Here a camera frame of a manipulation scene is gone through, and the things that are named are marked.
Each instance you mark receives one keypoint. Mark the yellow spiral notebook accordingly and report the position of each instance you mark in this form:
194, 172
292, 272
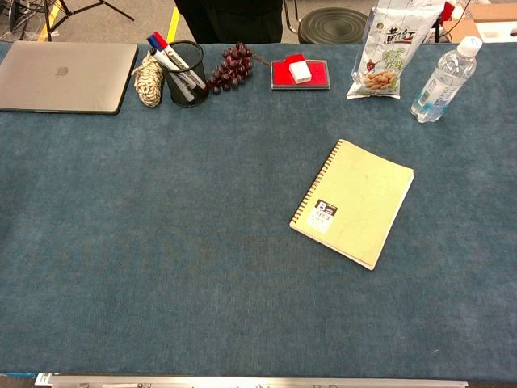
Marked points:
355, 202

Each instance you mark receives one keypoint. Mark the blue felt table cloth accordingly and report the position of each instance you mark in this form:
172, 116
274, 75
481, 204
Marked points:
161, 242

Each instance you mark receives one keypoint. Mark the red ink pad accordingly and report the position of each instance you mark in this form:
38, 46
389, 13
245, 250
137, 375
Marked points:
280, 77

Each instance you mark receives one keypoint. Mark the white and red stamp block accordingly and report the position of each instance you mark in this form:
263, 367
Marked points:
299, 72

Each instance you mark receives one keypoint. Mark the dark red grape bunch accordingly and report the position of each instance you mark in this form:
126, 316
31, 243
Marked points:
232, 68

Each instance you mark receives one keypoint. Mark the black mesh pen holder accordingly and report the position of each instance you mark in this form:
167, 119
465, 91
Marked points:
198, 64

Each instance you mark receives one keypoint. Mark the black cap marker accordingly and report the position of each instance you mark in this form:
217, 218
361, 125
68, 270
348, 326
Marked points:
156, 57

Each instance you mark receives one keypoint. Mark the person in black clothes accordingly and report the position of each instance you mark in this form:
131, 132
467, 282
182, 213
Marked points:
230, 20

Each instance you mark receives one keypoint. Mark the markers in cup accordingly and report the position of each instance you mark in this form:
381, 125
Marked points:
161, 40

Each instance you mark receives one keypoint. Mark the black round stool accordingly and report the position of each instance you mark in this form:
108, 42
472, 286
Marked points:
333, 26

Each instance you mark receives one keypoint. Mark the blue cap marker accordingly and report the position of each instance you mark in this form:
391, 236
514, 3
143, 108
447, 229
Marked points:
152, 40

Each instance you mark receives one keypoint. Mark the white nut snack bag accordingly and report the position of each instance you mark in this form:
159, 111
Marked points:
387, 48

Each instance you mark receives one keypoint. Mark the clear plastic water bottle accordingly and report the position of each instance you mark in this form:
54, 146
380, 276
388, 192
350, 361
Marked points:
444, 81

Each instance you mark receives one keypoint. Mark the grey laptop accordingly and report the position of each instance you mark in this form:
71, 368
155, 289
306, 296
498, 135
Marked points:
60, 77

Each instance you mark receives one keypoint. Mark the small red object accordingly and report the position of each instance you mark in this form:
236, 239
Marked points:
447, 11

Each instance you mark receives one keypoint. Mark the black tripod stand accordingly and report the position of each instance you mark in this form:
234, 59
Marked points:
68, 10

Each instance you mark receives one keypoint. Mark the cardboard box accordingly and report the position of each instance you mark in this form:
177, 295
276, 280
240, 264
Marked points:
493, 20

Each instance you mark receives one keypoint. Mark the aluminium rail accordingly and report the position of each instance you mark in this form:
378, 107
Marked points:
242, 380

